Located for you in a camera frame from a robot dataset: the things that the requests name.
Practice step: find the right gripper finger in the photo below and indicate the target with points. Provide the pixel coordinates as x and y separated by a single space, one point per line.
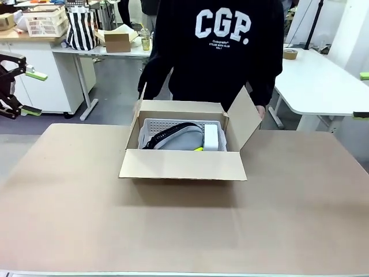
361 115
365 76

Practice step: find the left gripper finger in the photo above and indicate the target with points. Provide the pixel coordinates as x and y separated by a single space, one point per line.
37 75
31 111

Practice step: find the large brown cardboard box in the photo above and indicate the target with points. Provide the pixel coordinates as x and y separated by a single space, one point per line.
181 164

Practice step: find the person's left forearm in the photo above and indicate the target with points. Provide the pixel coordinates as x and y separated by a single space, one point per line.
268 89

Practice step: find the person's right forearm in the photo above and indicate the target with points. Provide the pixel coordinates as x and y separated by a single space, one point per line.
152 80

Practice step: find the small brown cardboard box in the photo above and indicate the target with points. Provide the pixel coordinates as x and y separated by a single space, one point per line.
117 43

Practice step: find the small cardboard box on table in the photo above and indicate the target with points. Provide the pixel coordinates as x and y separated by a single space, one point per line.
127 30

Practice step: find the small white box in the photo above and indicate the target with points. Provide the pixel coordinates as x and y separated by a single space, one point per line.
212 137

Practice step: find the person's left hand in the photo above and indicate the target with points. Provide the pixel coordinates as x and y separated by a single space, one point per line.
261 111

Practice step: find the white desk cabinet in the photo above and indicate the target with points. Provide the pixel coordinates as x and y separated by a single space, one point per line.
49 80

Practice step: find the wooden desk top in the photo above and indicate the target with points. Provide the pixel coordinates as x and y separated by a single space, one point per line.
11 36

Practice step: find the white rounded table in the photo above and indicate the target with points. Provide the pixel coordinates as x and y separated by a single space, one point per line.
317 83

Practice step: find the white slotted plastic crate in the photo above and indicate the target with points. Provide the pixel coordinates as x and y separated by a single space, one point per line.
46 23

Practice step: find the white table with grey legs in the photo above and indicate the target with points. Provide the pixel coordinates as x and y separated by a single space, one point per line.
86 50

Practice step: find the brown carton with label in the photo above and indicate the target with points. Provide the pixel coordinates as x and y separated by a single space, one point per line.
5 21

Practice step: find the black white striped bag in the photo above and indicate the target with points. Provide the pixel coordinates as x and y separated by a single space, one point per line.
82 29

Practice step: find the black tripod stand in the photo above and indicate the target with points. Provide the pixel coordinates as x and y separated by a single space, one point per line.
314 23

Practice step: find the brown packing tape roll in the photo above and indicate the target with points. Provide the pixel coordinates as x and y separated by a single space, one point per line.
290 54

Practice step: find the person in black trousers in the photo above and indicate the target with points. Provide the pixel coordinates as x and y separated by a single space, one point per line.
127 13

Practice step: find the plastic cup with yellow drink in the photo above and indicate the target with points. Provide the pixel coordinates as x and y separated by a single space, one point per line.
146 41

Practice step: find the person in grey trousers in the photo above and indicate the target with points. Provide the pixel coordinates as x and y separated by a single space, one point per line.
150 18

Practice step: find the white perforated plastic basket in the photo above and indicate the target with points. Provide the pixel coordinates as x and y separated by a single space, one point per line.
161 125

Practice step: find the person in black hoodie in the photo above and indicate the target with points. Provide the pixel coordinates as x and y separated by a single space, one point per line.
219 57

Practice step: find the grey black shoe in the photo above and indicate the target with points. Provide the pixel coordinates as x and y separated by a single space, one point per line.
184 140

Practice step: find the yellow-green small item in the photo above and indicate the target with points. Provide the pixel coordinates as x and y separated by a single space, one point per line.
198 149

